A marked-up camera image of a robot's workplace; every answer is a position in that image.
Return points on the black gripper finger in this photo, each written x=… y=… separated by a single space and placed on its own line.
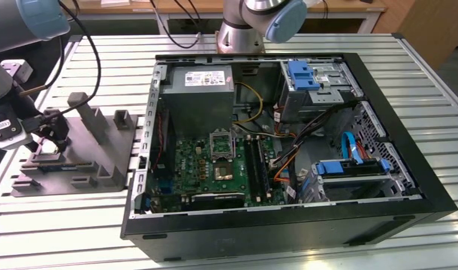
x=35 y=146
x=63 y=144

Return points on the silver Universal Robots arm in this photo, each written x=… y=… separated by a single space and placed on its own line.
x=7 y=25

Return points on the CPU socket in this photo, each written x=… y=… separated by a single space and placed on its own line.
x=224 y=171

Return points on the grey parts rack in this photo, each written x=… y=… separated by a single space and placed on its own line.
x=85 y=157

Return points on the RAM stick with blue label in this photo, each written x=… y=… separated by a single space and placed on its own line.
x=69 y=168

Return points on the blue video port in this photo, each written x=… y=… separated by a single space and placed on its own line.
x=147 y=204

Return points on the blue board connector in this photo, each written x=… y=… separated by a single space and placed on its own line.
x=167 y=188

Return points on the green motherboard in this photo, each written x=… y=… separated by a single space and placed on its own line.
x=191 y=174

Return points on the grey power supply unit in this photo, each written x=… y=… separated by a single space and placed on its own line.
x=199 y=109

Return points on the black graphics card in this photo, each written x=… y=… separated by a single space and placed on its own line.
x=218 y=200

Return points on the small white box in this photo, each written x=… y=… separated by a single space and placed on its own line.
x=117 y=3

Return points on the black RAM slot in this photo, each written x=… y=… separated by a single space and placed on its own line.
x=255 y=168
x=251 y=168
x=259 y=168
x=263 y=168

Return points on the black PC case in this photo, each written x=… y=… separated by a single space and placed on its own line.
x=251 y=233

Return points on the blue plastic drive latch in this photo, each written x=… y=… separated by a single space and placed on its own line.
x=302 y=76

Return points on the metal drive cage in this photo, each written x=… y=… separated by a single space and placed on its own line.
x=322 y=97

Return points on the hard disk in blue carrier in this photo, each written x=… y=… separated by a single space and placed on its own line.
x=330 y=168

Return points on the metal disk bay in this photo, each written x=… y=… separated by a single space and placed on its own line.
x=395 y=182

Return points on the wooden cabinet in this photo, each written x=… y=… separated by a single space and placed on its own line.
x=431 y=31

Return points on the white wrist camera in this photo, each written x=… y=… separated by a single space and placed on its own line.
x=5 y=140

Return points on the white camera bracket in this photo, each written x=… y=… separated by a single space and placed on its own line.
x=20 y=70

